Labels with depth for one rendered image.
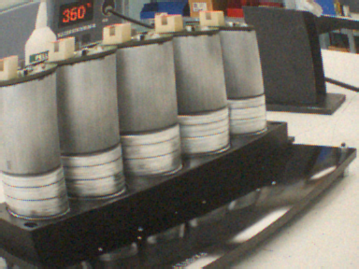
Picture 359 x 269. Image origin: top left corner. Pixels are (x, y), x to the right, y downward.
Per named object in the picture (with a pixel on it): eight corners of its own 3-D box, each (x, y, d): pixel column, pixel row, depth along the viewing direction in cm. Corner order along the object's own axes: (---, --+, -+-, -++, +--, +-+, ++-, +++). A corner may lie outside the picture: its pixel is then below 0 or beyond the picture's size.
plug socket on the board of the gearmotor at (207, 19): (229, 25, 28) (226, 11, 28) (217, 26, 27) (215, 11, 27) (211, 24, 28) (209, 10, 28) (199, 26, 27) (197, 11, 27)
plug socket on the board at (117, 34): (136, 39, 23) (136, 21, 23) (120, 44, 23) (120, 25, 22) (117, 41, 24) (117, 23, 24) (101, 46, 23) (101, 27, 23)
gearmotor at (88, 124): (146, 212, 23) (133, 40, 22) (97, 231, 21) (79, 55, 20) (88, 200, 24) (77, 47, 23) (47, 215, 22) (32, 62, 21)
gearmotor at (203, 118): (244, 166, 27) (230, 25, 26) (206, 186, 25) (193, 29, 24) (185, 162, 29) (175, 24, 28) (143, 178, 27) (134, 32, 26)
